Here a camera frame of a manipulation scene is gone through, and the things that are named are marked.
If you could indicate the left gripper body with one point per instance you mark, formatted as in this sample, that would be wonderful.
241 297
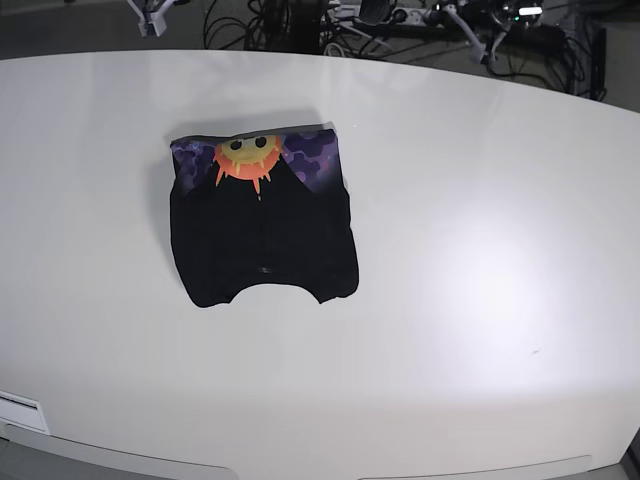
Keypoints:
479 22

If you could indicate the black T-shirt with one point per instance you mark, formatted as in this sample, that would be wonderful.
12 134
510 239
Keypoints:
269 207

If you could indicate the black equipment box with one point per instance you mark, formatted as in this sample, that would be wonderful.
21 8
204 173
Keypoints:
544 39

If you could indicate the white power strip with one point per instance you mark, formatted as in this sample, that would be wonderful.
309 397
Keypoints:
417 17

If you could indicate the white label plate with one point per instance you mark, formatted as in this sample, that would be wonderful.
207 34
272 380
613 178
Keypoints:
23 413

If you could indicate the black pedestal column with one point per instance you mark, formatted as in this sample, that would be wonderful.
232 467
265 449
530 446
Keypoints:
296 25

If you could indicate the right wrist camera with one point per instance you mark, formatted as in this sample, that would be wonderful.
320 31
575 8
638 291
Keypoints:
152 24

